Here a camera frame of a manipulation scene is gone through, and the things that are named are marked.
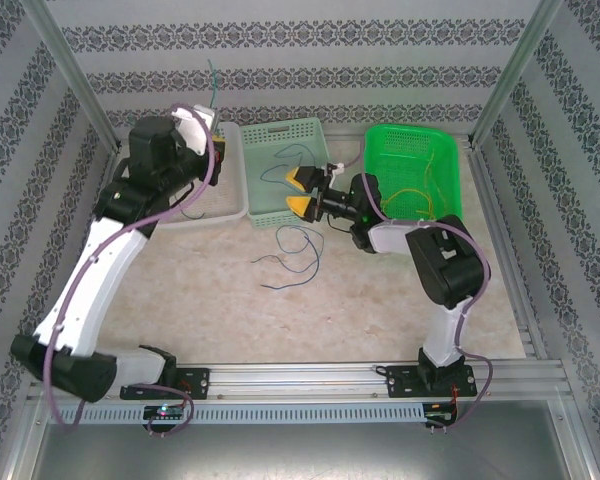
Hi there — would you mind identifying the left circuit board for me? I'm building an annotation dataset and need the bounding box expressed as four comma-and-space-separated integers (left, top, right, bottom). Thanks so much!
143, 404, 187, 421

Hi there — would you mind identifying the slotted grey cable duct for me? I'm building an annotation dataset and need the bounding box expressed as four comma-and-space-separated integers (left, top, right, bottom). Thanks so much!
47, 402, 426, 425

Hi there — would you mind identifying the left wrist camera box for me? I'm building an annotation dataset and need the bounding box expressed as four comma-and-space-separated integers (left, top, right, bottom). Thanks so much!
172, 104, 219, 154

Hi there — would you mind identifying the right thin black gripper cable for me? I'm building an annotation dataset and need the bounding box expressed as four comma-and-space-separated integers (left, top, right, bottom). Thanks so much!
326, 215, 355, 235

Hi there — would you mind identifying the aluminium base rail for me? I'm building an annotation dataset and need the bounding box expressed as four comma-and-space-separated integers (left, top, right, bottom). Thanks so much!
29, 362, 566, 401

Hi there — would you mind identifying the aluminium frame post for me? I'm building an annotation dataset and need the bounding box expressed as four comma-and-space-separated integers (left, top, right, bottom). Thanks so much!
467, 0, 564, 146
19, 0, 119, 149

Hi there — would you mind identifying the left thin black gripper cable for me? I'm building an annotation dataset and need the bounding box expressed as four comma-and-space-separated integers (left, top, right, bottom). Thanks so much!
172, 182, 197, 207

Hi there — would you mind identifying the right circuit board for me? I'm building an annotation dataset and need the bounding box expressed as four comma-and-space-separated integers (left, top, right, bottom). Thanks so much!
424, 402, 459, 424

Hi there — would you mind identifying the left aluminium frame post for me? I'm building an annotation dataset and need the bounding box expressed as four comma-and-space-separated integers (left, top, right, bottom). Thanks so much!
19, 0, 119, 149

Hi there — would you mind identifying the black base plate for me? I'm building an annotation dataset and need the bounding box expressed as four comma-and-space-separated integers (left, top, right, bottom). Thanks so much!
119, 367, 211, 401
385, 364, 479, 399

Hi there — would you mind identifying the pale green plastic basket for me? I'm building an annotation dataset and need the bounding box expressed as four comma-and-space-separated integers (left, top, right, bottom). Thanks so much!
239, 118, 331, 230

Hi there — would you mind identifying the white plastic basket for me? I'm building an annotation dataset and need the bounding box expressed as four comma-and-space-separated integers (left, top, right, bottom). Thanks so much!
154, 121, 249, 231

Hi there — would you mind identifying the yellow cable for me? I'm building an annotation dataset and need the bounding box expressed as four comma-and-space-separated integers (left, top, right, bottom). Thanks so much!
382, 187, 436, 216
419, 149, 449, 221

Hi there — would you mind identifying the blue cable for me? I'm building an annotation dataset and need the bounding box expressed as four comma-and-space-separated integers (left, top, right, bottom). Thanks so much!
275, 225, 326, 252
259, 144, 307, 184
251, 239, 322, 291

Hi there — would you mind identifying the grey metal sheet panel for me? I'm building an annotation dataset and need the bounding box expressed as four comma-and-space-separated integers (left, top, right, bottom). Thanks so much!
9, 423, 596, 480

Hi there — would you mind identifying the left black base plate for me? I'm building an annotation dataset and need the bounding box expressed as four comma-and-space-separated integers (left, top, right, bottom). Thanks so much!
119, 367, 211, 401

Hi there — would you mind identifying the circuit board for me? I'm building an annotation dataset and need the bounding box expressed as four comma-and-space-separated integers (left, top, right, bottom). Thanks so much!
143, 404, 187, 421
424, 402, 459, 424

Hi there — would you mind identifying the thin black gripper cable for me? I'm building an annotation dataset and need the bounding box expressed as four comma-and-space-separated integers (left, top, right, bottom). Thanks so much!
326, 215, 355, 235
172, 182, 197, 207

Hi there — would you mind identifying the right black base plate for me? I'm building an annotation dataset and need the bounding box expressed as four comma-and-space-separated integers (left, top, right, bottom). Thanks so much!
385, 364, 479, 399

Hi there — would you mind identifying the bright green plastic basket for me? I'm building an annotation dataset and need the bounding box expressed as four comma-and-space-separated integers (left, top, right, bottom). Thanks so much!
362, 124, 464, 224

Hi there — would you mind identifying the right aluminium frame post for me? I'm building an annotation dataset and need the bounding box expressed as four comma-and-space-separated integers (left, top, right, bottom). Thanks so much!
467, 0, 564, 146

